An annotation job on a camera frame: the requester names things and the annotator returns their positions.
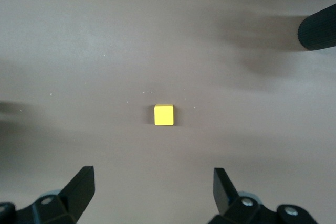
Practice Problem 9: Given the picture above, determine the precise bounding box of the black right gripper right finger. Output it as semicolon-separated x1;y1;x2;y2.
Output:
207;167;319;224

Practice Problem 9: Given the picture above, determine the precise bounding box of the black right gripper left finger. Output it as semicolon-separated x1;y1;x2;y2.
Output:
0;166;96;224

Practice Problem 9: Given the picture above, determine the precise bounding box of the yellow cube block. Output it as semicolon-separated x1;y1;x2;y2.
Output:
153;103;175;127

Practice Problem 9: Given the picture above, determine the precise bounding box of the brown paper table cover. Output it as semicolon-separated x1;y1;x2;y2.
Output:
0;0;336;224

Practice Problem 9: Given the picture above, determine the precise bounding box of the black ribbed cylinder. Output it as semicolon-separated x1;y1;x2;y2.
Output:
297;3;336;52

